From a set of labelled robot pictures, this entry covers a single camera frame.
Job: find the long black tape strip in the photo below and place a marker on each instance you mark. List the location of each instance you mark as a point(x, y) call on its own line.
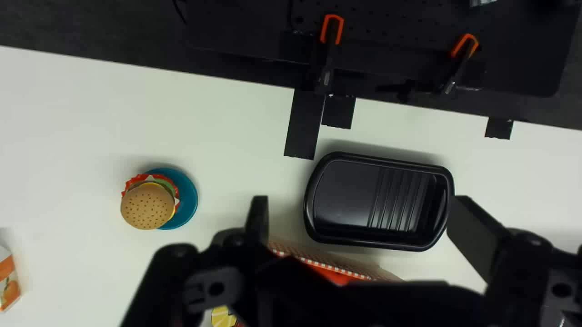
point(301, 127)

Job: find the orange checkered cardboard box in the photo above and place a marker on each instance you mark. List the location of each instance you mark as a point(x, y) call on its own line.
point(338, 271)

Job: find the orange white carton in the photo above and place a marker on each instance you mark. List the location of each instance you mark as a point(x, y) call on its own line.
point(7, 283)

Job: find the black plastic food tray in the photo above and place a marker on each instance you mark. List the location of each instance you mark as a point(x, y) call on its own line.
point(374, 200)

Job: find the black pegboard panel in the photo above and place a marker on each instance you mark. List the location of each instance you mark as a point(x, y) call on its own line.
point(392, 24)

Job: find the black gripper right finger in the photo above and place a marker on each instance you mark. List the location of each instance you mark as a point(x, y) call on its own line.
point(478, 238)

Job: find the toy burger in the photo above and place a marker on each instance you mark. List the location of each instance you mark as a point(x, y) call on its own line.
point(145, 205)

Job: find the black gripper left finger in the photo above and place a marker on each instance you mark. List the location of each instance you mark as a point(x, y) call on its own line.
point(256, 220)

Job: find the short black tape strip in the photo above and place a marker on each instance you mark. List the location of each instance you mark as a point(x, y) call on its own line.
point(338, 111)
point(498, 127)

